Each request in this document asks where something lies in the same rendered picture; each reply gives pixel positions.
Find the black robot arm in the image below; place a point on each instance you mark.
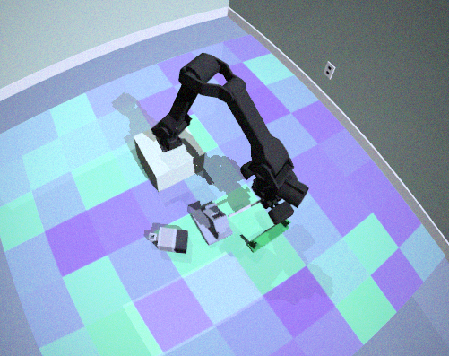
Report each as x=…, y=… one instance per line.
x=271, y=162

